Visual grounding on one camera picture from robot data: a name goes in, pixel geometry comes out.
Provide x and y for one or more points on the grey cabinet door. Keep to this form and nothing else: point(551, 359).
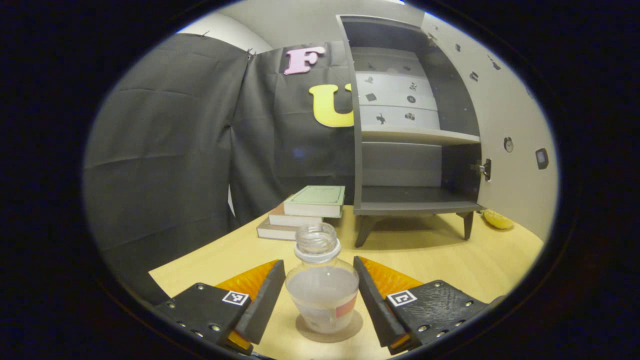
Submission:
point(510, 110)

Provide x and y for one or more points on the yellow toy corn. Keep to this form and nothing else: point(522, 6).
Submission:
point(499, 220)

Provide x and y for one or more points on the green book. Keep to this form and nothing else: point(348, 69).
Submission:
point(315, 195)

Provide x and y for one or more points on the black backdrop cloth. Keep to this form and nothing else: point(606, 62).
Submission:
point(160, 150)

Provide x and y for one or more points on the grey cabinet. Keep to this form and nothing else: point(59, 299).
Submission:
point(415, 135)

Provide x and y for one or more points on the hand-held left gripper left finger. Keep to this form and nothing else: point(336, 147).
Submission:
point(265, 305)

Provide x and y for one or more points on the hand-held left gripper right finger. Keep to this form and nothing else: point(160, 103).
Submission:
point(372, 305)

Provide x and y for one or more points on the clear plastic bottle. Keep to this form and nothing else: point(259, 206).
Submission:
point(322, 290)

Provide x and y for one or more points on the brown round coaster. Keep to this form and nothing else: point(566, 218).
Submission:
point(354, 327)

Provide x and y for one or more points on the brown book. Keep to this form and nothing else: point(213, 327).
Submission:
point(295, 220)

